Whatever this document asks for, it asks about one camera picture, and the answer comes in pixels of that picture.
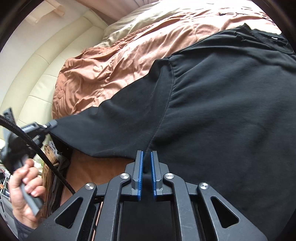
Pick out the black t-shirt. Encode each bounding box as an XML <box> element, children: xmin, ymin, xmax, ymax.
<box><xmin>51</xmin><ymin>25</ymin><xmax>295</xmax><ymax>240</ymax></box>

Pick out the person's left hand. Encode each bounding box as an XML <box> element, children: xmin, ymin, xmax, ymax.
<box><xmin>9</xmin><ymin>159</ymin><xmax>46</xmax><ymax>229</ymax></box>

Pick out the cream padded headboard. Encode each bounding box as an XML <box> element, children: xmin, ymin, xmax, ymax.
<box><xmin>1</xmin><ymin>10</ymin><xmax>107</xmax><ymax>127</ymax></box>

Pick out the salmon pink bed blanket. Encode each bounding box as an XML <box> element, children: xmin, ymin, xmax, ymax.
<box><xmin>52</xmin><ymin>1</ymin><xmax>280</xmax><ymax>118</ymax></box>

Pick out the beige pillow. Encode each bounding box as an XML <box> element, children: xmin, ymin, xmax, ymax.
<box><xmin>101</xmin><ymin>0</ymin><xmax>186</xmax><ymax>45</ymax></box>

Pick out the black braided cable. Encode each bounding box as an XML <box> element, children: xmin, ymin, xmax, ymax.
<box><xmin>0</xmin><ymin>114</ymin><xmax>76</xmax><ymax>195</ymax></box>

